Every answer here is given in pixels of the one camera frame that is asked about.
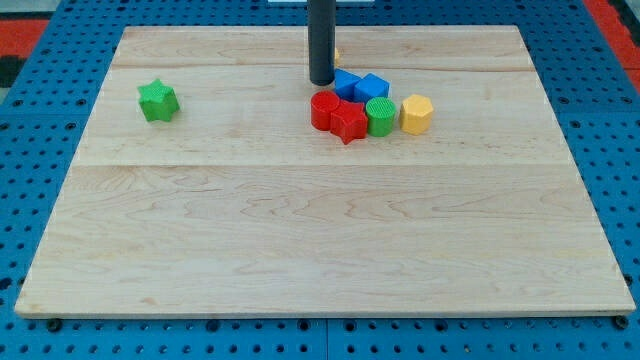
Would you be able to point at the blue triangle block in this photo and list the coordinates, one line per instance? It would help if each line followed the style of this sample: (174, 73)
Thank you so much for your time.
(344, 84)

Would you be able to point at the red star block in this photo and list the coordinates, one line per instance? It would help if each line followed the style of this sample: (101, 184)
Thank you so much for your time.
(349, 121)

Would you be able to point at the red cylinder block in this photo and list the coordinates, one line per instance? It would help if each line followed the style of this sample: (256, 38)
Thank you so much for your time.
(322, 105)

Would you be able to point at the light wooden board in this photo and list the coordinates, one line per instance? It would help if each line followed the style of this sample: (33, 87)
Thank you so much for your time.
(239, 208)

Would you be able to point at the green cylinder block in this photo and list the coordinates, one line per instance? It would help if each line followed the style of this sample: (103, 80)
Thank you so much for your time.
(380, 112)

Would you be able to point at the blue cube block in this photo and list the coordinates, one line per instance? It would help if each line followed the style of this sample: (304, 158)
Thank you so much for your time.
(369, 87)

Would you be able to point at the yellow hexagon block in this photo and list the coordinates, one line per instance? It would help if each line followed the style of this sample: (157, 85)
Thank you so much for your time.
(415, 114)

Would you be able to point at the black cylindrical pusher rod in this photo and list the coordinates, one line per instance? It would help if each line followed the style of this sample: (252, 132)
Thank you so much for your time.
(321, 20)

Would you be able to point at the green star block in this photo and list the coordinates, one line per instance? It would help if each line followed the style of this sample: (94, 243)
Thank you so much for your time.
(158, 101)

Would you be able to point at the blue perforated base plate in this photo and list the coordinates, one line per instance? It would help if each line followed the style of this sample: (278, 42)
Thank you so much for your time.
(49, 103)

